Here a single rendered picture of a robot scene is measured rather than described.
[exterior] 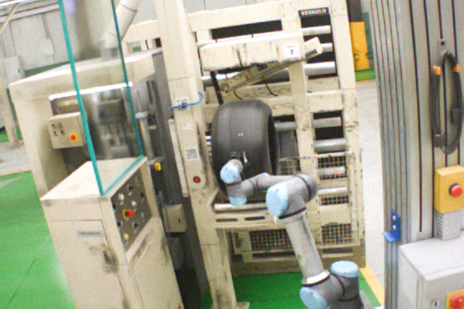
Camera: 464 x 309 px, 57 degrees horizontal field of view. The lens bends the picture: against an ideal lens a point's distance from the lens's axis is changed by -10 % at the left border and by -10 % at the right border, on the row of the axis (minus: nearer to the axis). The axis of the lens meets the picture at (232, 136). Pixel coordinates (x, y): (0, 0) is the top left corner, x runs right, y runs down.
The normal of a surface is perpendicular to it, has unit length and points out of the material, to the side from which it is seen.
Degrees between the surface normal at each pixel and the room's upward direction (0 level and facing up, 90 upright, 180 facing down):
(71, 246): 90
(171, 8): 90
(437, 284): 90
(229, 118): 34
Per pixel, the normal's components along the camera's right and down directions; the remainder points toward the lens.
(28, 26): 0.08, 0.26
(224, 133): -0.23, -0.34
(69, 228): -0.18, 0.29
